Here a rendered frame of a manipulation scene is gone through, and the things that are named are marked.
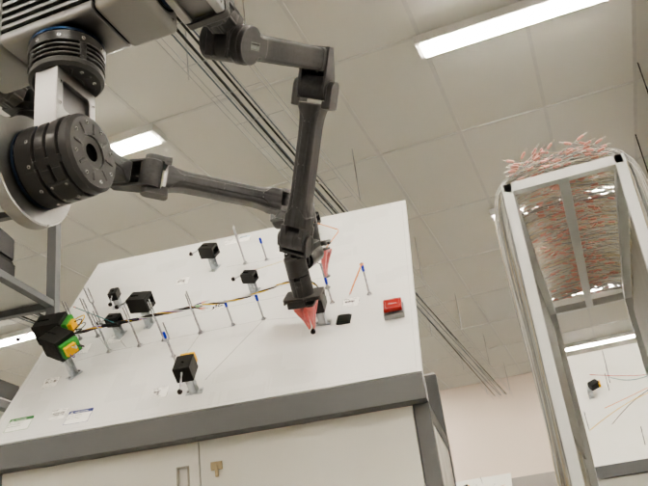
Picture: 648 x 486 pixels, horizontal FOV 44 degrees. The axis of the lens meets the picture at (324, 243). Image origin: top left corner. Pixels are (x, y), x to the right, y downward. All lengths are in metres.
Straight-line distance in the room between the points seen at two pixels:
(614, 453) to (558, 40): 2.44
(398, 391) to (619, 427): 3.10
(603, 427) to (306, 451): 3.15
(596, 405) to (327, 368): 3.23
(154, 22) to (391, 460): 1.12
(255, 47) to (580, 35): 3.75
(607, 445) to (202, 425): 3.17
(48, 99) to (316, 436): 1.04
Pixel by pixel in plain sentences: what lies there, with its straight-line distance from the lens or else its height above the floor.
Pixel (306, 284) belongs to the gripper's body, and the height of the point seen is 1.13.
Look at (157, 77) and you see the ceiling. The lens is 4.90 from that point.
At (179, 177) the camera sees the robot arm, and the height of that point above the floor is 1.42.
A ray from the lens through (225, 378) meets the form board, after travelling 2.16.
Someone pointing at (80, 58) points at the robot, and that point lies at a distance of 1.49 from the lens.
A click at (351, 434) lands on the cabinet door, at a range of 2.00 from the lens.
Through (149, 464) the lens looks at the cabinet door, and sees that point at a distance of 2.15.
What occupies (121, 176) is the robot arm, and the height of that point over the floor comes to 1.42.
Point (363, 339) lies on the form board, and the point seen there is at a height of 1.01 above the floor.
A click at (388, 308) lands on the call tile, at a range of 2.17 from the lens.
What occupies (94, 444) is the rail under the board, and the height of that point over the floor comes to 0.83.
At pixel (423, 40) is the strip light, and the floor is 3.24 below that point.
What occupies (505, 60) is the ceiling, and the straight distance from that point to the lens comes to 5.22.
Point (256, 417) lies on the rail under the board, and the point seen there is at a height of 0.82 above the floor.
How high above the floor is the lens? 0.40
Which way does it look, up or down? 24 degrees up
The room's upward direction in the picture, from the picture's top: 8 degrees counter-clockwise
